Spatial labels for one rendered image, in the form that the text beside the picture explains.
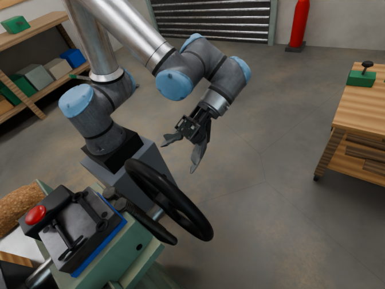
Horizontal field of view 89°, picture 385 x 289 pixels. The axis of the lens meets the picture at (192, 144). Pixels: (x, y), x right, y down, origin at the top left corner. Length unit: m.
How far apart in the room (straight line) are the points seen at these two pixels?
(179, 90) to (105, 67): 0.49
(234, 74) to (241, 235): 0.96
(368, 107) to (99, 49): 1.22
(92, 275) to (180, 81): 0.41
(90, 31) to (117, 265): 0.75
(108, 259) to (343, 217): 1.30
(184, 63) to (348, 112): 0.88
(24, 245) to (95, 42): 0.67
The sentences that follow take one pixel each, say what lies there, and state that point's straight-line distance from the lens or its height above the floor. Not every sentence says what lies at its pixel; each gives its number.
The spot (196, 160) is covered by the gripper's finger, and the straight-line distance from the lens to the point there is 0.61.
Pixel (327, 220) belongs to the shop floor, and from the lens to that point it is 1.43.
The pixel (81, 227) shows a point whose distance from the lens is 0.36.
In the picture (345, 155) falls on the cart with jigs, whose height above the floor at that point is 0.18.
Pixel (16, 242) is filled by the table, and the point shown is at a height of 0.90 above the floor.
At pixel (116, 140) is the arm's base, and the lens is 0.98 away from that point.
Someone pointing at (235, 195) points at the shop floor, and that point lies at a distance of 1.41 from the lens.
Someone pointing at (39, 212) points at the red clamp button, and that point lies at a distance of 0.39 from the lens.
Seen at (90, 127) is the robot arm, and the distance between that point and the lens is 0.93.
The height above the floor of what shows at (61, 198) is 1.01.
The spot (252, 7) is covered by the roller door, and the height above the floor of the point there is 0.43.
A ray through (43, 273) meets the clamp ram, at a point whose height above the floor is 0.96.
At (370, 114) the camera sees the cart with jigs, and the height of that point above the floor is 0.53.
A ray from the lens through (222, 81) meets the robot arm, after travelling 0.62.
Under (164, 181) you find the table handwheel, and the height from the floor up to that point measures 0.95.
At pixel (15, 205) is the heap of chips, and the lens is 0.61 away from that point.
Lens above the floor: 1.26
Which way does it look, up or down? 47 degrees down
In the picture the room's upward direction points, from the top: 17 degrees counter-clockwise
